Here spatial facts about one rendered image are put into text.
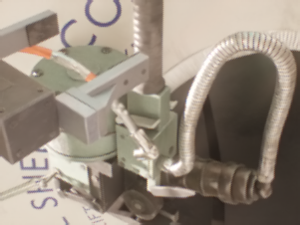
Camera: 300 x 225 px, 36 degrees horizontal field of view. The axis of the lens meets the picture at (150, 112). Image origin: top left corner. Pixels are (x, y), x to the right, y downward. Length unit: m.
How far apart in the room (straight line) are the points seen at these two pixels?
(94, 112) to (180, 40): 0.39
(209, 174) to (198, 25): 0.23
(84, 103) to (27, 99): 0.04
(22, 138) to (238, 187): 0.37
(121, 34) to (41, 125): 0.37
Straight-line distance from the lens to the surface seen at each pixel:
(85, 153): 0.64
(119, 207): 0.78
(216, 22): 0.73
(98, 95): 0.39
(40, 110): 0.37
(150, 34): 0.52
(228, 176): 0.66
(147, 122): 0.58
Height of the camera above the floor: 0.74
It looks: 12 degrees up
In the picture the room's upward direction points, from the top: 112 degrees counter-clockwise
